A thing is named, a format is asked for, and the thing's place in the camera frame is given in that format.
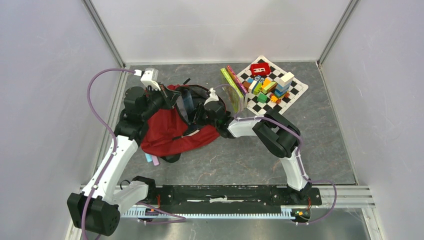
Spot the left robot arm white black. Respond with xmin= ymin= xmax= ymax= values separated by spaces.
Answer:
xmin=67 ymin=85 xmax=181 ymax=239

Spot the checkered play mat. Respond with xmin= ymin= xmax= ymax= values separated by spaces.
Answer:
xmin=237 ymin=55 xmax=309 ymax=115

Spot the white blue block tower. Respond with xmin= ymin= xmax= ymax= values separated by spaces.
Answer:
xmin=274 ymin=72 xmax=294 ymax=98

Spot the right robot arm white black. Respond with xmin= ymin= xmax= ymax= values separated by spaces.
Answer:
xmin=194 ymin=101 xmax=312 ymax=204

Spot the red toy block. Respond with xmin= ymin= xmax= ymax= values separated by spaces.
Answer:
xmin=250 ymin=62 xmax=271 ymax=76

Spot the green book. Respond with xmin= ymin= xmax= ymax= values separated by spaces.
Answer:
xmin=220 ymin=68 xmax=245 ymax=113

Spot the orange toy block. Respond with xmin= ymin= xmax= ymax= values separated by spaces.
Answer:
xmin=270 ymin=95 xmax=281 ymax=104

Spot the yellow green toy block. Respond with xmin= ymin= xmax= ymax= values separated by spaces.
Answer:
xmin=261 ymin=80 xmax=277 ymax=95

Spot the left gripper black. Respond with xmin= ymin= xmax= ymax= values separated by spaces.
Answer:
xmin=140 ymin=82 xmax=182 ymax=121

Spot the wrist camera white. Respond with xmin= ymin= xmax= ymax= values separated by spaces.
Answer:
xmin=204 ymin=87 xmax=220 ymax=105
xmin=134 ymin=68 xmax=161 ymax=91

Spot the red backpack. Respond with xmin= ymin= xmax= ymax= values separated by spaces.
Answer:
xmin=120 ymin=83 xmax=229 ymax=164

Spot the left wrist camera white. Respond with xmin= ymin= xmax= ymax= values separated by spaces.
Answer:
xmin=134 ymin=68 xmax=161 ymax=91

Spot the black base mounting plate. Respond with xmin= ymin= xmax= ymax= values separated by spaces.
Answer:
xmin=139 ymin=184 xmax=323 ymax=215

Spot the pink book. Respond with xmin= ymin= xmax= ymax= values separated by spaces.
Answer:
xmin=226 ymin=65 xmax=248 ymax=96

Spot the blue book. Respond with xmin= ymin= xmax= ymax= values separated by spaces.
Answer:
xmin=182 ymin=89 xmax=195 ymax=114

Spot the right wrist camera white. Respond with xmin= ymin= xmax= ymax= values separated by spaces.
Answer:
xmin=204 ymin=87 xmax=220 ymax=105

